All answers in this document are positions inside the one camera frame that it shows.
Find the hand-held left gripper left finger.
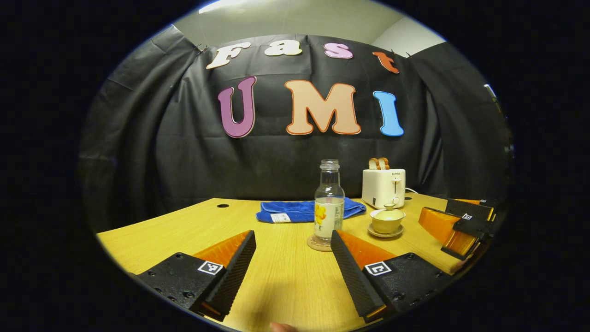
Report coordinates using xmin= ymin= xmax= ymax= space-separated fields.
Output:
xmin=134 ymin=230 xmax=257 ymax=322

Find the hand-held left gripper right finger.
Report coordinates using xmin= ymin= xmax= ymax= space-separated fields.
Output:
xmin=330 ymin=230 xmax=454 ymax=323

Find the round cork coaster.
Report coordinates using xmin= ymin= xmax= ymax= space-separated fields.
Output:
xmin=307 ymin=234 xmax=339 ymax=252

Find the cream teacup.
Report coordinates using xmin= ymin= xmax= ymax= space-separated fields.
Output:
xmin=370 ymin=208 xmax=406 ymax=234

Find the clear glass water bottle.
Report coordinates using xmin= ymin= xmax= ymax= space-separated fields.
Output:
xmin=314 ymin=160 xmax=345 ymax=245

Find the cream saucer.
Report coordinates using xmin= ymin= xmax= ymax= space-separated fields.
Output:
xmin=367 ymin=223 xmax=405 ymax=239

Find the blue towel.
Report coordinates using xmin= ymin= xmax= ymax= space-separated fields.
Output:
xmin=256 ymin=197 xmax=367 ymax=224

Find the cream toaster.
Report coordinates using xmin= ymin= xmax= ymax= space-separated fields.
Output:
xmin=361 ymin=168 xmax=407 ymax=209

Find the black backdrop cloth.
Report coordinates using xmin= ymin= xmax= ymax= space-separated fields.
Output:
xmin=78 ymin=35 xmax=514 ymax=231

